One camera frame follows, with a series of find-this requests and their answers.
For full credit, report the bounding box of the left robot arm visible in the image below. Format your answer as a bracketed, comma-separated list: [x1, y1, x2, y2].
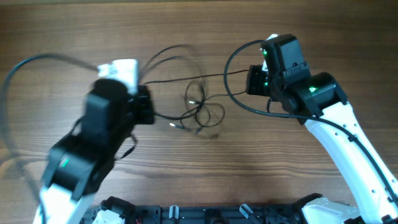
[34, 79, 154, 223]

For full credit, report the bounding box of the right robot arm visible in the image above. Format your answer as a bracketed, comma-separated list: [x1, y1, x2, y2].
[246, 34, 397, 223]

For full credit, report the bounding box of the grey clamp lever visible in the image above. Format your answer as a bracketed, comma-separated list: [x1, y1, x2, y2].
[239, 203, 253, 219]
[169, 205, 180, 220]

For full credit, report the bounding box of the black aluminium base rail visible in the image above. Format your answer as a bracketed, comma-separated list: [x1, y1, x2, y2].
[79, 194, 398, 224]

